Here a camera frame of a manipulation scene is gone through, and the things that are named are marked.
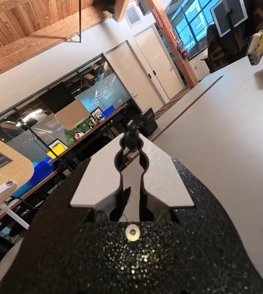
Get black chair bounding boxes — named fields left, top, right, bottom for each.
left=206, top=23, right=249, bottom=74

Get black wall panel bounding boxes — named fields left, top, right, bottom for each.
left=38, top=81, right=76, bottom=114

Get exterior window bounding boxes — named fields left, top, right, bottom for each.
left=165, top=0, right=224, bottom=58

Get small yellow bin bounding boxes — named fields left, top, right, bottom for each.
left=52, top=145, right=66, bottom=159

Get wooden stand board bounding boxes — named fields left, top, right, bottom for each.
left=0, top=130, right=35, bottom=212

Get framed marker tag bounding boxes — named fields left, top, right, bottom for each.
left=90, top=107, right=105, bottom=123
left=47, top=138, right=68, bottom=152

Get white double door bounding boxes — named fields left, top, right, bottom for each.
left=132, top=24, right=185, bottom=95

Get black light stand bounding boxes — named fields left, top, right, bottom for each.
left=17, top=117, right=74, bottom=173

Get fire extinguisher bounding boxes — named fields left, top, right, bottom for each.
left=177, top=39, right=189, bottom=58

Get long brown-edged table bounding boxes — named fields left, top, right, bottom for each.
left=0, top=103, right=129, bottom=230

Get computer monitor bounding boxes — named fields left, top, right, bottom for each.
left=210, top=0, right=248, bottom=38

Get white door with lever handle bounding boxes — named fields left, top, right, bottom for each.
left=105, top=40, right=170, bottom=108

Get black hard case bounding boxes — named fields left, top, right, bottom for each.
left=126, top=120, right=138, bottom=150
left=141, top=107, right=158, bottom=136

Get grey adapter hub braided cable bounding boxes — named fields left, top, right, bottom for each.
left=246, top=29, right=263, bottom=66

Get glass partition window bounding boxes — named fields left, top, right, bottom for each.
left=0, top=53, right=134, bottom=161

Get blue storage bin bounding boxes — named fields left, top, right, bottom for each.
left=29, top=157, right=61, bottom=185
left=12, top=183, right=35, bottom=198

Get wall vent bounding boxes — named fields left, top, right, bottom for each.
left=125, top=5, right=143, bottom=28

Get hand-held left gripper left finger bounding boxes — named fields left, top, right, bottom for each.
left=70, top=133, right=125, bottom=211

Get small blue bin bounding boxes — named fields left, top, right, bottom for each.
left=101, top=105, right=115, bottom=119

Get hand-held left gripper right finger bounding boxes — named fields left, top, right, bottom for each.
left=139, top=133, right=195, bottom=211

